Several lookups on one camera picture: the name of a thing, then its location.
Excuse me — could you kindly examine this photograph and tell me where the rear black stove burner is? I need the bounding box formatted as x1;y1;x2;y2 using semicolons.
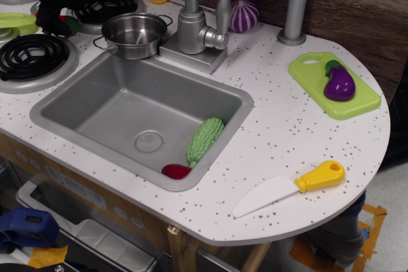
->
66;0;146;35

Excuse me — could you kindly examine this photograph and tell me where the grey stove knob front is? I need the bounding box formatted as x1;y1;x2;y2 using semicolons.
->
30;1;41;15

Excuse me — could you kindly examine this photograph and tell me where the black stove burner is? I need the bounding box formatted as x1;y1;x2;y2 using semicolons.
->
1;34;79;94
66;0;146;35

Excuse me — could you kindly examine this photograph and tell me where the silver toy faucet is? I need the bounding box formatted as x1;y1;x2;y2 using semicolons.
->
159;0;231;74

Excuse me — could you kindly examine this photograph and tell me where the purple toy eggplant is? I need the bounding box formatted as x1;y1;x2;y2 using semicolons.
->
323;60;356;102

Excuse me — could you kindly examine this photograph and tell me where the grey toy sink basin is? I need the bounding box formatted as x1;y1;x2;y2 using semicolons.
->
30;52;254;191

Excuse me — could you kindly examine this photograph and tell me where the dark red toy vegetable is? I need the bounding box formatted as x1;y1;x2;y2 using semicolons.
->
161;164;191;180

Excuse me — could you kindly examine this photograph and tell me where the stainless steel pot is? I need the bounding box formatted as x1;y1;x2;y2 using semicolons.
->
93;12;173;60

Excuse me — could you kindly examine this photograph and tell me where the green toy cutting board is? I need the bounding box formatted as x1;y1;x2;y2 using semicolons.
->
288;52;381;120

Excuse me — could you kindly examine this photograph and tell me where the blue clamp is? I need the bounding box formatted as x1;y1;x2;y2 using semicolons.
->
1;207;60;248

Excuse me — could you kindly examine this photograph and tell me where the grey support pole right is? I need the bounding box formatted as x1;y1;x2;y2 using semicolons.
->
277;0;307;47

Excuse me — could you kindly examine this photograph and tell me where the purple white toy onion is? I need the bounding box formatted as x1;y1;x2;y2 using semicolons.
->
229;0;259;32

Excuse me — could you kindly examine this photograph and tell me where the green toy bitter gourd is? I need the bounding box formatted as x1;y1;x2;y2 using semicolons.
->
186;117;224;168

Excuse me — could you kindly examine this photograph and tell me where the toy knife yellow handle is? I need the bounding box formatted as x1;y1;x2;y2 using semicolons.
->
232;161;346;218

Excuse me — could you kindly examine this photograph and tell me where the front black stove burner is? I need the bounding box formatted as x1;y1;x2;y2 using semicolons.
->
1;34;79;94

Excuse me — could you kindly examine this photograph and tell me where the red toy chili pepper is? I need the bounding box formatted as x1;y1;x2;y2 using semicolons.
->
34;11;81;37

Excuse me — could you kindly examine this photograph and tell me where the light green toy plate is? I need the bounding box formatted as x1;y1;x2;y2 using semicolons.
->
0;13;39;35

